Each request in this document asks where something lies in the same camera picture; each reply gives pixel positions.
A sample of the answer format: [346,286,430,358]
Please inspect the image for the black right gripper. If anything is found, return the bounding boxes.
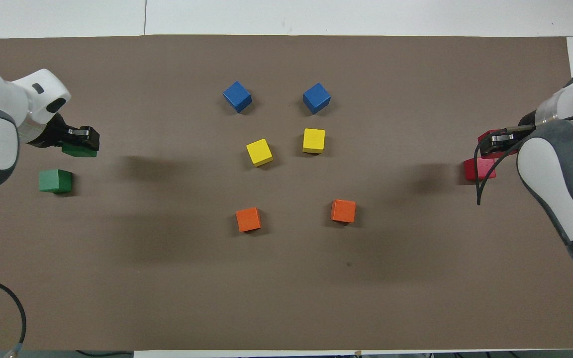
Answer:
[480,110,541,154]

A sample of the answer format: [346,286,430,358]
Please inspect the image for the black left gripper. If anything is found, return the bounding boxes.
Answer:
[28,113,100,151]

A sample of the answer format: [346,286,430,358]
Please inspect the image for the green wooden cube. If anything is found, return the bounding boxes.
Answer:
[38,169,74,194]
[61,143,97,158]

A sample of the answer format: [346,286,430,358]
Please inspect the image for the red wooden cube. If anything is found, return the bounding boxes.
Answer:
[477,129,518,160]
[464,157,497,181]

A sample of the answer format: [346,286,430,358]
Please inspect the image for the blue wooden cube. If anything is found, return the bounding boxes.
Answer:
[222,81,253,114]
[302,82,332,115]

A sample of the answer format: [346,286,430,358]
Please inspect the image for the yellow wooden cube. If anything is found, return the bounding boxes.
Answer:
[245,138,274,167]
[302,128,326,155]

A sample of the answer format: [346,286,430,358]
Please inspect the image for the orange wooden cube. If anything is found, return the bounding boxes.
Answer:
[330,199,357,224]
[235,207,262,233]

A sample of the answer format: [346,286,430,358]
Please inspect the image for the brown table mat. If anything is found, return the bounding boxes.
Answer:
[0,34,573,352]

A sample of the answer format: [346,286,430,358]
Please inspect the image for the thin black cable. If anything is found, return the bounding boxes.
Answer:
[75,350,134,358]

